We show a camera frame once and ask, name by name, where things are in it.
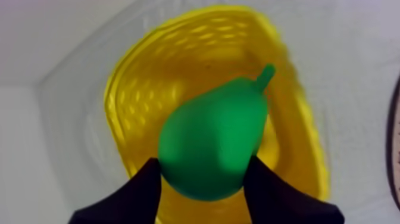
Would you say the yellow plastic basket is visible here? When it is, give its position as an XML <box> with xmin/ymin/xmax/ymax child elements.
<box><xmin>104</xmin><ymin>4</ymin><xmax>330</xmax><ymax>224</ymax></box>

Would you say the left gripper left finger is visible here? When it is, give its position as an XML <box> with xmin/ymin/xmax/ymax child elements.
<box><xmin>68</xmin><ymin>157</ymin><xmax>163</xmax><ymax>224</ymax></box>

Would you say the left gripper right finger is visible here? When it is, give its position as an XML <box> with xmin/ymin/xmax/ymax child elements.
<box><xmin>243</xmin><ymin>155</ymin><xmax>345</xmax><ymax>224</ymax></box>

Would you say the round wooden board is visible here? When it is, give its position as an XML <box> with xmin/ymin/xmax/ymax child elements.
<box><xmin>386</xmin><ymin>74</ymin><xmax>400</xmax><ymax>211</ymax></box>

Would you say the green toy pear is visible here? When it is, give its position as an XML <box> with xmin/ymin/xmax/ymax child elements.
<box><xmin>157</xmin><ymin>63</ymin><xmax>277</xmax><ymax>202</ymax></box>

